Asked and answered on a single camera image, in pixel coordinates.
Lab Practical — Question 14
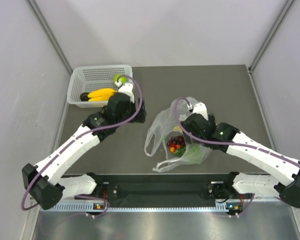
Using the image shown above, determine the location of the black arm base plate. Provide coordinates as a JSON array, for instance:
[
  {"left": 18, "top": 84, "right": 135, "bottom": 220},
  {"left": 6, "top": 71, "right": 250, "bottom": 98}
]
[{"left": 90, "top": 173, "right": 251, "bottom": 208}]

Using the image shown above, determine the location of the red grape bunch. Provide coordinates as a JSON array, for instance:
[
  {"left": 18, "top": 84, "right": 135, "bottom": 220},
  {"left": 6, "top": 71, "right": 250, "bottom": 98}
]
[{"left": 166, "top": 135, "right": 186, "bottom": 154}]

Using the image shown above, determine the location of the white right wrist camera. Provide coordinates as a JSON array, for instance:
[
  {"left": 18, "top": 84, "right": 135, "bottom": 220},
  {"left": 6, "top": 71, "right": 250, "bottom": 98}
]
[{"left": 187, "top": 101, "right": 208, "bottom": 119}]

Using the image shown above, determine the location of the yellow banana bunch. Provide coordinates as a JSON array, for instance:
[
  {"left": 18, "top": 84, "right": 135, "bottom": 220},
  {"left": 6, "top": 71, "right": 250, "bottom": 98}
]
[{"left": 87, "top": 88, "right": 118, "bottom": 102}]

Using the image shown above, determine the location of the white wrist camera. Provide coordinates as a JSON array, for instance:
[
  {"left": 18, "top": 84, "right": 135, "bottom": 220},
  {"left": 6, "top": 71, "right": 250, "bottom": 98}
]
[
  {"left": 114, "top": 81, "right": 135, "bottom": 103},
  {"left": 187, "top": 101, "right": 208, "bottom": 119}
]

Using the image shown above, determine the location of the clear plastic bag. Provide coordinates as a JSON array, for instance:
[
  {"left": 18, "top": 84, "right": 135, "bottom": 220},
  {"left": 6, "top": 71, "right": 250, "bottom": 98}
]
[{"left": 143, "top": 100, "right": 212, "bottom": 173}]

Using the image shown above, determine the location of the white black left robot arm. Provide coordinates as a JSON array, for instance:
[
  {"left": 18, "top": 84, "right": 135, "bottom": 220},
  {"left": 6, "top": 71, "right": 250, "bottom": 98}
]
[{"left": 22, "top": 93, "right": 146, "bottom": 210}]

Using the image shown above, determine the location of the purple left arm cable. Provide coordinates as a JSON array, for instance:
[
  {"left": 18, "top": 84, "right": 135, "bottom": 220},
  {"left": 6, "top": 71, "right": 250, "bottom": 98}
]
[{"left": 20, "top": 74, "right": 143, "bottom": 221}]

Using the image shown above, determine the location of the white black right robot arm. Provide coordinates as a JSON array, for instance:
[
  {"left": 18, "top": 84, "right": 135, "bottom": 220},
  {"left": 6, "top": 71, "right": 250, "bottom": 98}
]
[{"left": 180, "top": 113, "right": 300, "bottom": 209}]

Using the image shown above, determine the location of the white perforated plastic basket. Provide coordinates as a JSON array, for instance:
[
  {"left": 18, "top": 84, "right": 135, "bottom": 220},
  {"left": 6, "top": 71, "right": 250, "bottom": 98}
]
[{"left": 66, "top": 64, "right": 133, "bottom": 108}]

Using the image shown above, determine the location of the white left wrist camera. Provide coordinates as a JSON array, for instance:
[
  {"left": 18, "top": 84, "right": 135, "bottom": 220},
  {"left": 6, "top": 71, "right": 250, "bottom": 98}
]
[{"left": 114, "top": 81, "right": 135, "bottom": 103}]

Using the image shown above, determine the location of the white slotted cable duct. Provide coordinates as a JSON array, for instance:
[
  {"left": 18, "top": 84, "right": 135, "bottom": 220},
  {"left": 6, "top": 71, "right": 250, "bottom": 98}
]
[{"left": 41, "top": 201, "right": 242, "bottom": 213}]

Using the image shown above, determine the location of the green apple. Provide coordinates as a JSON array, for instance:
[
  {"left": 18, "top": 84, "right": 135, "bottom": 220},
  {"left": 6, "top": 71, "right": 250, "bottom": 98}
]
[{"left": 113, "top": 73, "right": 128, "bottom": 87}]

